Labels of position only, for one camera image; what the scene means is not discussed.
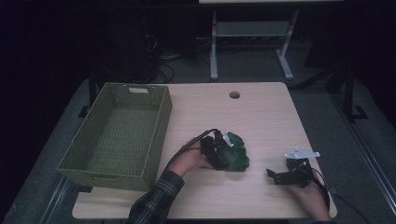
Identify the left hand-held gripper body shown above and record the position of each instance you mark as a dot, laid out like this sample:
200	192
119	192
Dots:
213	149

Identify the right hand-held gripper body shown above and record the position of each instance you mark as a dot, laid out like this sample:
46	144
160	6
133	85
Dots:
300	169

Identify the person's left hand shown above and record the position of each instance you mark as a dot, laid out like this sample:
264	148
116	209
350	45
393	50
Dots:
188	160

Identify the person's right hand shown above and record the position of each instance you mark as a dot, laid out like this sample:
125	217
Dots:
313	199

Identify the black metal stand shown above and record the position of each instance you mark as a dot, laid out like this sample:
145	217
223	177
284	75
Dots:
349	93

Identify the green woven basket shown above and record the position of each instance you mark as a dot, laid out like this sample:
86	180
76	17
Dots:
121	140

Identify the grey metal stand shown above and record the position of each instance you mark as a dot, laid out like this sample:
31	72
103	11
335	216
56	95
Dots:
250	29

